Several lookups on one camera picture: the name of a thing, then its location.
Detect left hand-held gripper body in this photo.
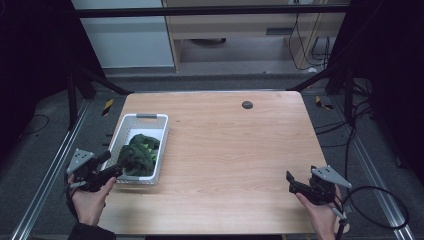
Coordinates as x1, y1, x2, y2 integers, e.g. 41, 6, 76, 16
65, 148, 113, 193

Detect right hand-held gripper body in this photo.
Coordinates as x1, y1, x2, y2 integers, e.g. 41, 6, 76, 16
307, 165, 353, 207

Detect dark green leafy vegetable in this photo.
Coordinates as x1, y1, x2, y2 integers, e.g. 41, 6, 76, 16
117, 133, 161, 177

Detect white plastic basket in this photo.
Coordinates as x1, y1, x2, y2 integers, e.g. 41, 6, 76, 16
101, 113, 170, 186

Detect person's right hand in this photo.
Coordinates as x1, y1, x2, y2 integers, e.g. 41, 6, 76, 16
295, 185, 352, 240

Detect person's left hand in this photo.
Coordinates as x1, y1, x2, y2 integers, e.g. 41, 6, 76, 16
67, 174, 117, 228

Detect yellow black striped tape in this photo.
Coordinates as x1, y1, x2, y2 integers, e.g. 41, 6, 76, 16
314, 95, 334, 111
101, 98, 115, 117

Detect black metal stand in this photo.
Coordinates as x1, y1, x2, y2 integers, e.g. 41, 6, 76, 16
287, 61, 356, 126
65, 59, 134, 132

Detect white cabinet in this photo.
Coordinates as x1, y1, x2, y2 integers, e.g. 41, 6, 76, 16
70, 0, 175, 70

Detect dark curtain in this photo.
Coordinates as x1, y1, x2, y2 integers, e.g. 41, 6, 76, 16
0, 0, 108, 161
324, 0, 424, 188

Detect light wooden desk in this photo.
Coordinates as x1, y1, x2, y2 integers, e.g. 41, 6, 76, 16
161, 0, 351, 73

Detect aluminium floor rail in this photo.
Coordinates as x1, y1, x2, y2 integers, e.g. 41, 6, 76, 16
9, 99, 92, 240
329, 94, 416, 240

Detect black floor cables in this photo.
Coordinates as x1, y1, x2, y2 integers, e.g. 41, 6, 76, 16
314, 79, 376, 181

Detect thin black floor cable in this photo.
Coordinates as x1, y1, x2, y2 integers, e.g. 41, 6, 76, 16
19, 113, 51, 137

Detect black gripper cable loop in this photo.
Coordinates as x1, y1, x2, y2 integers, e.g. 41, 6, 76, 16
334, 185, 410, 240

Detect black hanging cables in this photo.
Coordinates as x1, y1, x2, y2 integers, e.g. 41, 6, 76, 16
287, 12, 332, 72

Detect black horizontal frame bar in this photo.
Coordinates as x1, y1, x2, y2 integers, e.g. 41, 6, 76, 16
73, 3, 351, 19

